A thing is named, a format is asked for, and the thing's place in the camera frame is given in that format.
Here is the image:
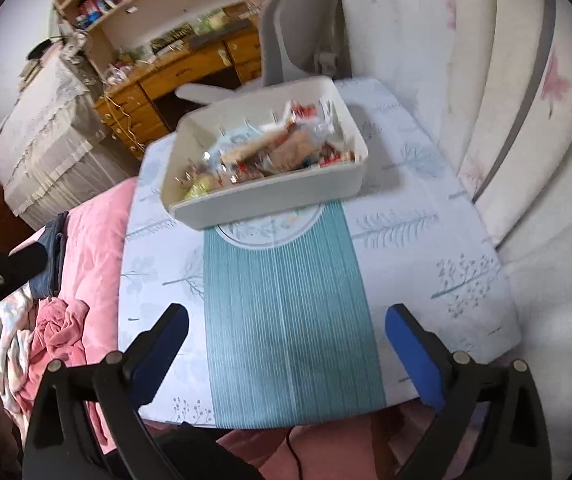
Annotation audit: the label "tree print tablecloth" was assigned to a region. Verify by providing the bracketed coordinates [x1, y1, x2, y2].
[117, 77, 522, 430]

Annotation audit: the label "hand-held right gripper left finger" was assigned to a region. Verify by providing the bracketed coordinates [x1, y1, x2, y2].
[22, 302, 190, 480]

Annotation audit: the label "grey office chair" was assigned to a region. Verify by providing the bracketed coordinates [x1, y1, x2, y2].
[175, 0, 352, 106]

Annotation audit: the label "black cable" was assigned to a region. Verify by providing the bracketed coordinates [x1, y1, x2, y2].
[286, 427, 307, 480]

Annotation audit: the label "pink blanket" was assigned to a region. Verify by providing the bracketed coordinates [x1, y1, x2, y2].
[16, 177, 139, 456]

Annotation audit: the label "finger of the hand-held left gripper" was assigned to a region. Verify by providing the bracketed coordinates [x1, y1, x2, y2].
[0, 245, 49, 328]

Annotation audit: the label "lace-covered cabinet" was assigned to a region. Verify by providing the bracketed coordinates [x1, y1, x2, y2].
[0, 52, 112, 231]

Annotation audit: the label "wooden desk with drawers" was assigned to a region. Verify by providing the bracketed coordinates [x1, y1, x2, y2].
[93, 15, 264, 161]

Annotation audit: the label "white floral curtain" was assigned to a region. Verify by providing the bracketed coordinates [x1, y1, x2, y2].
[333, 0, 572, 480]

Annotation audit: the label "dark clothing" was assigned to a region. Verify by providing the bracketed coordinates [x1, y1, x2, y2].
[111, 422, 267, 480]

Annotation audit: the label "white plastic storage bin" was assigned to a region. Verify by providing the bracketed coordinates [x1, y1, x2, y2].
[160, 76, 370, 231]

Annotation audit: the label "teal striped table runner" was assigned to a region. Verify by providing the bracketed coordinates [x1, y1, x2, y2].
[202, 200, 387, 430]

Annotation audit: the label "floral quilt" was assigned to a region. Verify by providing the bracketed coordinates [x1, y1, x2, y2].
[0, 290, 42, 411]

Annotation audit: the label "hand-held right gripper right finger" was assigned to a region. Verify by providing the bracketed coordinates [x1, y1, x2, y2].
[385, 303, 552, 480]

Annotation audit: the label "wooden bookshelf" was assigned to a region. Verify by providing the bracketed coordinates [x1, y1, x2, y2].
[46, 0, 267, 68]

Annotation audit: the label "blue jeans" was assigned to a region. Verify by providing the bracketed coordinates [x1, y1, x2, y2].
[28, 212, 69, 298]

